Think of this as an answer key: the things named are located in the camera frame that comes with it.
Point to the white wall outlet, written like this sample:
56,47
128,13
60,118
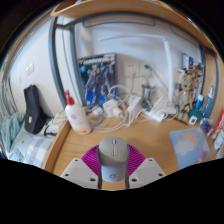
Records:
131,69

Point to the white red-capped lotion pump bottle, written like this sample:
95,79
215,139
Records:
78,120

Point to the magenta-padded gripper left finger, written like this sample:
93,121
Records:
80,171

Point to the grey computer mouse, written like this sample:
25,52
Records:
113,156

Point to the white wall switch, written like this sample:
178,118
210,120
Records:
30,69

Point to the colourful printed box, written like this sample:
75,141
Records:
196,66

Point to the black bag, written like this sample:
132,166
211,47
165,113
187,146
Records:
33,110

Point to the white mug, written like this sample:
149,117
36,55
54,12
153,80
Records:
220,140

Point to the cloud print mouse pad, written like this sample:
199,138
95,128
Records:
188,146

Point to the white charger block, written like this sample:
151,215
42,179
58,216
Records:
109,108

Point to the blue drink carton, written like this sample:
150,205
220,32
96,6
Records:
206,126

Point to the plaid bedding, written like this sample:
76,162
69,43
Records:
35,150

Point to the small white cube clock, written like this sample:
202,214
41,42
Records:
193,120

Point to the green blanket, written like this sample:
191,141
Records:
11,130

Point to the blue white-capped tube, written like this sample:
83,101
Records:
197,105

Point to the tan tree figure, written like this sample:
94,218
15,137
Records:
187,96

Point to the robot model kit box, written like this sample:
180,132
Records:
98,80

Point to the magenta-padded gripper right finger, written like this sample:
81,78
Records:
146,171

